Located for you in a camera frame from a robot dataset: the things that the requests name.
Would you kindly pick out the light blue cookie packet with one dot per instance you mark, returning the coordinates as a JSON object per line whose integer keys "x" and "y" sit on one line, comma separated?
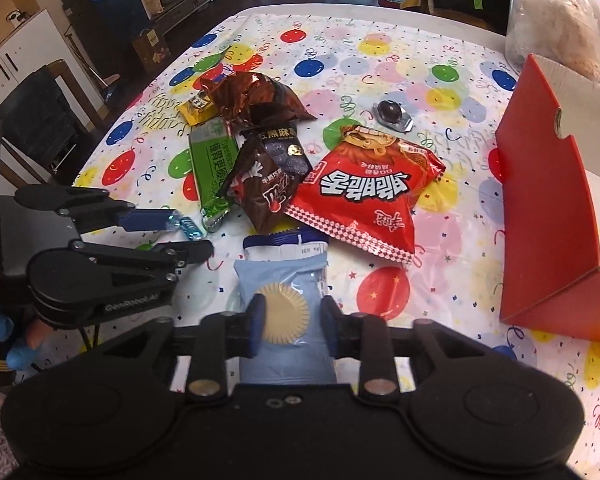
{"x": 285, "y": 280}

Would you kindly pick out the small blue candy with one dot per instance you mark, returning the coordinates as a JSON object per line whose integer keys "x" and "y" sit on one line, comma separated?
{"x": 187, "y": 225}

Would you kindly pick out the red cardboard box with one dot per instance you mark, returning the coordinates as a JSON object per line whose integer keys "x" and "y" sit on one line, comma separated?
{"x": 540, "y": 200}

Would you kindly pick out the person's left hand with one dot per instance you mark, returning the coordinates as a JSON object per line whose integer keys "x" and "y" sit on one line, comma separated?
{"x": 20, "y": 356}

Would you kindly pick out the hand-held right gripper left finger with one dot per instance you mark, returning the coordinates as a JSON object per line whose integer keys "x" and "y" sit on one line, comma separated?
{"x": 257, "y": 327}

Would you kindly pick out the red snack bag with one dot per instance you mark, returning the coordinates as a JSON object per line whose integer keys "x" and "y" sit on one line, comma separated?
{"x": 370, "y": 185}

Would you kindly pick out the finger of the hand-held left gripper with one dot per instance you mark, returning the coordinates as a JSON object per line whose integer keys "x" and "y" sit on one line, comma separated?
{"x": 147, "y": 219}
{"x": 195, "y": 251}

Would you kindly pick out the balloon print tablecloth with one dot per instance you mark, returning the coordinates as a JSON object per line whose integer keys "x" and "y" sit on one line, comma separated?
{"x": 340, "y": 55}

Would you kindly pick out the dark wooden chair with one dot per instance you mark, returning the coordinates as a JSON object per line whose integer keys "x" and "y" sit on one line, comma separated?
{"x": 40, "y": 110}

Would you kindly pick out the brown chocolate packet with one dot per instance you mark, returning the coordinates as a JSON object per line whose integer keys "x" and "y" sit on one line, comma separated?
{"x": 260, "y": 195}

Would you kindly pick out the brown paper bag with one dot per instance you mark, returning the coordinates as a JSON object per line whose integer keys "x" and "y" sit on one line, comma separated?
{"x": 151, "y": 50}

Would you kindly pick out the clear container with plastic bag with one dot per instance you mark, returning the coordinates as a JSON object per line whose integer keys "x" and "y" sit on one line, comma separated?
{"x": 555, "y": 25}

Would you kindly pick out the dark sideboard cabinet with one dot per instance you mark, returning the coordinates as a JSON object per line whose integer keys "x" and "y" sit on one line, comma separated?
{"x": 105, "y": 10}

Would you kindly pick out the white cabinet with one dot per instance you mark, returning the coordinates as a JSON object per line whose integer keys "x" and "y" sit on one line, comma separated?
{"x": 15, "y": 45}

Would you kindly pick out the round chocolate in silver wrapper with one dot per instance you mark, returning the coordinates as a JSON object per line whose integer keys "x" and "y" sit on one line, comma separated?
{"x": 391, "y": 112}

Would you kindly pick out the shiny brown snack bag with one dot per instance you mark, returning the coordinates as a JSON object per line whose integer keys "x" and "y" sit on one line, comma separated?
{"x": 250, "y": 92}

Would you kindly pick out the green snack packet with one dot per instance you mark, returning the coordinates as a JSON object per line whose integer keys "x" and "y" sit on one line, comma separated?
{"x": 207, "y": 170}

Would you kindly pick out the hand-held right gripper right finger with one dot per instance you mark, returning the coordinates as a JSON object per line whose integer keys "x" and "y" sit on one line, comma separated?
{"x": 329, "y": 332}

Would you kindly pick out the black sesame snack packet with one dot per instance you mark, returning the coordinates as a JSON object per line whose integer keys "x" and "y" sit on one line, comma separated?
{"x": 285, "y": 152}

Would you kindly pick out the yellow snack packet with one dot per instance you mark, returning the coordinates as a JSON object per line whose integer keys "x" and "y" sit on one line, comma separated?
{"x": 192, "y": 110}

